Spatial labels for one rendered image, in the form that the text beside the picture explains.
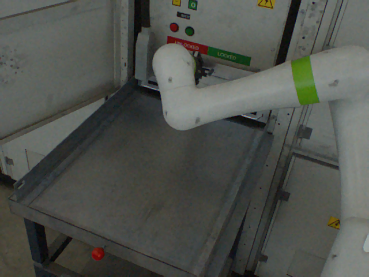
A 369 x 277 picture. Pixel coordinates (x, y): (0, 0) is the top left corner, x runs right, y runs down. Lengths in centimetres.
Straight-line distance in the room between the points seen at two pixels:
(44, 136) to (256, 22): 118
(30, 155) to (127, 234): 122
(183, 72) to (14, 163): 148
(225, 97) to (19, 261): 146
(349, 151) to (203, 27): 67
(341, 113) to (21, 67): 96
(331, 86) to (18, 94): 96
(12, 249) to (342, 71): 176
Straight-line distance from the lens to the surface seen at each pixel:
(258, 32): 145
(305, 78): 101
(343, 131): 115
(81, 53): 155
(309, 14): 135
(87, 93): 164
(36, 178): 129
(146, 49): 150
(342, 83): 101
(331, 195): 166
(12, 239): 230
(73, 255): 218
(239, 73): 148
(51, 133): 207
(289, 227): 181
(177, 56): 110
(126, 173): 131
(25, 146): 226
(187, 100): 108
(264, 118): 157
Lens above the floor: 173
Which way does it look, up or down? 37 degrees down
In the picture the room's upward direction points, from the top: 7 degrees clockwise
